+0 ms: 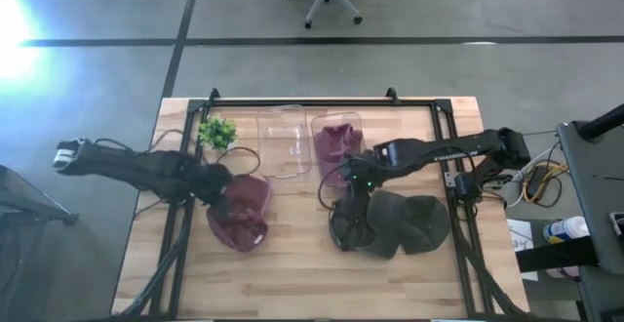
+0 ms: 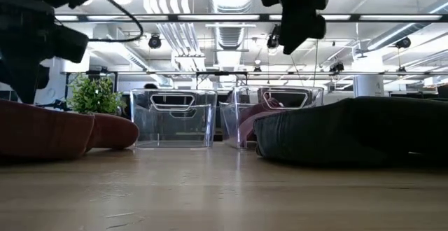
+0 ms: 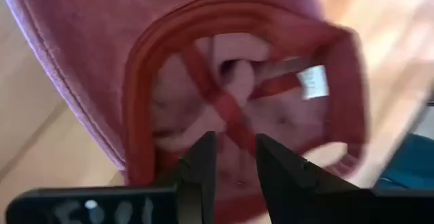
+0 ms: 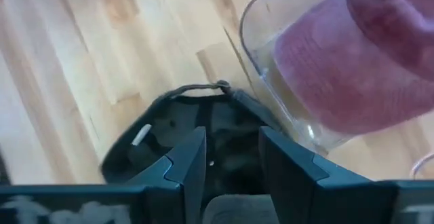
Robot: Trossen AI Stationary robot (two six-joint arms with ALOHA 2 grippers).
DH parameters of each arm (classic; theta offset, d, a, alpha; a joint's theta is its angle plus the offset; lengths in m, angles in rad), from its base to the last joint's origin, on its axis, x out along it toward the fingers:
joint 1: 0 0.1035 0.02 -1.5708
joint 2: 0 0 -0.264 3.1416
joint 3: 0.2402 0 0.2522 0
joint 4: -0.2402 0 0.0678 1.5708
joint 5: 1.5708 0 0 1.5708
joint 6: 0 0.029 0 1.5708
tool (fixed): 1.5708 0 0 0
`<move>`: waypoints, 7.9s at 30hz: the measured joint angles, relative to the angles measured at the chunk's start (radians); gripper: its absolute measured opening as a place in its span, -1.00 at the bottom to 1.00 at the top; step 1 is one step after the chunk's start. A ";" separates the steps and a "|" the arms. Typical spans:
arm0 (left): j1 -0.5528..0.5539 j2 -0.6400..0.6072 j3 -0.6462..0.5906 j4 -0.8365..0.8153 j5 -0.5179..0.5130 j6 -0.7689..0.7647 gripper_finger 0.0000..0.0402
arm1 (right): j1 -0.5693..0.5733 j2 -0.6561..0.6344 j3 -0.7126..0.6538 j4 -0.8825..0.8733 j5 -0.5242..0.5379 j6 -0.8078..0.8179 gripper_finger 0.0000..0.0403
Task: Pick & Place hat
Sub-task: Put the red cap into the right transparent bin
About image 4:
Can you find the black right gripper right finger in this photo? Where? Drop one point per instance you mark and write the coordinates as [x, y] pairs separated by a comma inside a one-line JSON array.
[[298, 190]]

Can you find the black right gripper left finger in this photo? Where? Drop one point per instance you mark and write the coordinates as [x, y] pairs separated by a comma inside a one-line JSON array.
[[183, 169]]

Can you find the black baseball cap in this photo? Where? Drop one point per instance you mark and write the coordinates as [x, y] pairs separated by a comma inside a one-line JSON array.
[[230, 122]]

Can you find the clear plastic bin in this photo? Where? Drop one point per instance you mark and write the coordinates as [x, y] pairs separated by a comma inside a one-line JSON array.
[[261, 30]]

